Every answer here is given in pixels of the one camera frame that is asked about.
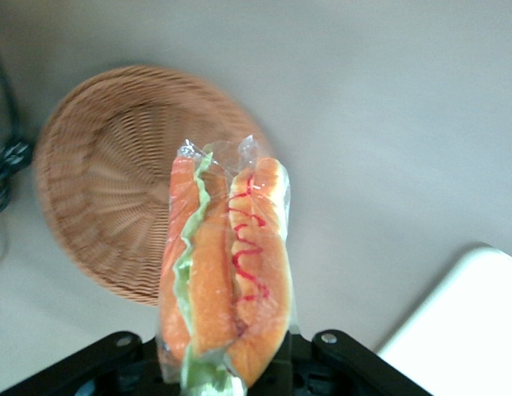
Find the plastic-wrapped sandwich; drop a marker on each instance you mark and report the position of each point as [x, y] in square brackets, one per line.
[214, 268]

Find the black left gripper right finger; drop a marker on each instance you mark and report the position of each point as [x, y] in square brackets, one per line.
[346, 367]

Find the beige plastic tray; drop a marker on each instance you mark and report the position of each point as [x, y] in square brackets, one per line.
[466, 321]

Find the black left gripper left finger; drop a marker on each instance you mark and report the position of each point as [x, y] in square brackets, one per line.
[95, 367]

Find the round brown wicker basket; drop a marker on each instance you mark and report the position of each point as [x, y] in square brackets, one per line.
[107, 185]

